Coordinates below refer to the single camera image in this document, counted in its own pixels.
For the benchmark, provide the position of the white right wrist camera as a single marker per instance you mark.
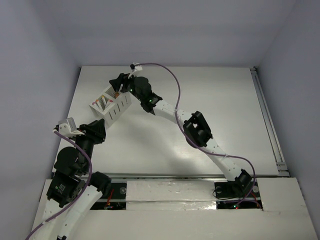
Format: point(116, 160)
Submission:
point(136, 67)

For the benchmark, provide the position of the orange capped white marker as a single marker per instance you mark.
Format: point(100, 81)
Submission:
point(98, 104)

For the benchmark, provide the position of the white slotted organizer box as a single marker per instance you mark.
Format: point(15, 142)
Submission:
point(110, 105)

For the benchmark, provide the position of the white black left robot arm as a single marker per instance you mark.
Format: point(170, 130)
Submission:
point(74, 188)

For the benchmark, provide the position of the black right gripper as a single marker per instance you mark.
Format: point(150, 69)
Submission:
point(122, 79)

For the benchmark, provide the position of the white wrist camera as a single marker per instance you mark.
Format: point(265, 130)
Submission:
point(136, 67)
point(67, 128)

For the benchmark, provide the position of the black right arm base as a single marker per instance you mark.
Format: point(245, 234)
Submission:
point(228, 197)

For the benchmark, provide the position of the yellow capped white marker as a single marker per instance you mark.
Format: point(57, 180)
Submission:
point(103, 99)

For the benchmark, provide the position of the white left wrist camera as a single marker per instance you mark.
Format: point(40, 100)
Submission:
point(67, 128)

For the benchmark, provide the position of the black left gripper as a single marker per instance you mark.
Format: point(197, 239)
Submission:
point(91, 131)

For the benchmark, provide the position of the orange translucent correction tape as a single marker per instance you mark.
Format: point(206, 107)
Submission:
point(117, 94)

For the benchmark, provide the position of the pink capped white marker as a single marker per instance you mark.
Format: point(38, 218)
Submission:
point(95, 105)

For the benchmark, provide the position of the aluminium rail right side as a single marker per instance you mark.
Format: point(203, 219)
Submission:
point(272, 136)

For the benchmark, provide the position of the aluminium rail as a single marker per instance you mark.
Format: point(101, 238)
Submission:
point(163, 175)
point(272, 136)

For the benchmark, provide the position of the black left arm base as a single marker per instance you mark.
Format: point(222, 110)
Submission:
point(116, 200)

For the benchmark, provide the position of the aluminium rail front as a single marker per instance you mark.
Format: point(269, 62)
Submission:
point(163, 175)

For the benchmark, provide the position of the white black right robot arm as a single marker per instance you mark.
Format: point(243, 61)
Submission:
point(193, 126)

